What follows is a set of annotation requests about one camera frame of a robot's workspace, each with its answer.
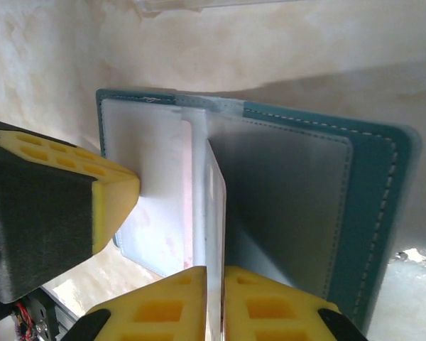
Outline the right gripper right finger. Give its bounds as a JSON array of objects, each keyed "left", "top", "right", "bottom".
[{"left": 222, "top": 265, "right": 372, "bottom": 341}]

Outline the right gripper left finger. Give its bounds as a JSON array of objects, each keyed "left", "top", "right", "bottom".
[{"left": 72, "top": 265, "right": 209, "bottom": 341}]

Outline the teal leather card holder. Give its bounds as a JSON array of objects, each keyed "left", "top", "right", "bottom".
[{"left": 94, "top": 87, "right": 422, "bottom": 341}]

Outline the long aluminium mounting rail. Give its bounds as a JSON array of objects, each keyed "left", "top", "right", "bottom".
[{"left": 38, "top": 283, "right": 84, "bottom": 324}]

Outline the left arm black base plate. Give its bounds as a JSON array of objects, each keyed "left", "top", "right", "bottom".
[{"left": 6, "top": 289, "right": 58, "bottom": 341}]

